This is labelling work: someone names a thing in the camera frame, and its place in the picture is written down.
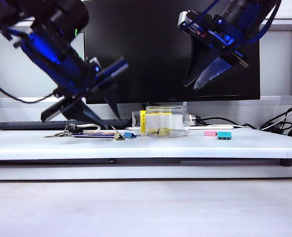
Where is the black monitor cable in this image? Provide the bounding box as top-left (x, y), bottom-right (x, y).
top-left (199, 117), bottom-right (257, 129)

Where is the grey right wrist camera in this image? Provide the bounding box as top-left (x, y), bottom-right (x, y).
top-left (177, 10), bottom-right (199, 31)

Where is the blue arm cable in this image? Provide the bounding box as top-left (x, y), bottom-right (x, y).
top-left (199, 0), bottom-right (283, 47)

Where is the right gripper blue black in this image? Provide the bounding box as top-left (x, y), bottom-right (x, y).
top-left (179, 13), bottom-right (250, 90)

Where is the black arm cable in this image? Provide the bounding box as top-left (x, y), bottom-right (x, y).
top-left (0, 75), bottom-right (59, 104)

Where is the teal binder clip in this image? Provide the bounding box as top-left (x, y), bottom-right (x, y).
top-left (217, 131), bottom-right (233, 140)

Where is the white rope lanyard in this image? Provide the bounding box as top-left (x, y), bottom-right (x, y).
top-left (76, 123), bottom-right (102, 133)

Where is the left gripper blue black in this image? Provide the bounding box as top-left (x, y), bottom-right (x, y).
top-left (20, 26), bottom-right (130, 130)

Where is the silver keys bunch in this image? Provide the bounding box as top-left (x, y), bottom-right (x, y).
top-left (44, 131), bottom-right (73, 138)

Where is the purple orange key card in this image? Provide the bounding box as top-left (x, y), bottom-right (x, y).
top-left (72, 132), bottom-right (116, 138)

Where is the clear bottle yellow label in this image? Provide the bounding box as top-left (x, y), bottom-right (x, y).
top-left (132, 110), bottom-right (198, 134)

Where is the grey cubicle partition panel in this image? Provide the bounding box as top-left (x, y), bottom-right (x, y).
top-left (0, 14), bottom-right (292, 124)

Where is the white raised desk board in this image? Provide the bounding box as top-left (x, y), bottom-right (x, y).
top-left (0, 129), bottom-right (292, 160)

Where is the black keyboard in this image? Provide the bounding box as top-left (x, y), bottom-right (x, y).
top-left (0, 119), bottom-right (132, 131)

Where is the black computer monitor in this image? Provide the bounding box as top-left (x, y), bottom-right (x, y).
top-left (83, 0), bottom-right (261, 105)

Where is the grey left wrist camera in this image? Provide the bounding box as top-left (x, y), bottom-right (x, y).
top-left (85, 56), bottom-right (101, 74)

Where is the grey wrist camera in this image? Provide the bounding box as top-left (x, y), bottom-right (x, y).
top-left (85, 56), bottom-right (101, 74)
top-left (177, 10), bottom-right (199, 31)

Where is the black key ring clasp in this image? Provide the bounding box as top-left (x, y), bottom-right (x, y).
top-left (65, 122), bottom-right (84, 133)

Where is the clear plastic jar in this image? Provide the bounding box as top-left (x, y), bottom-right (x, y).
top-left (145, 105), bottom-right (189, 138)

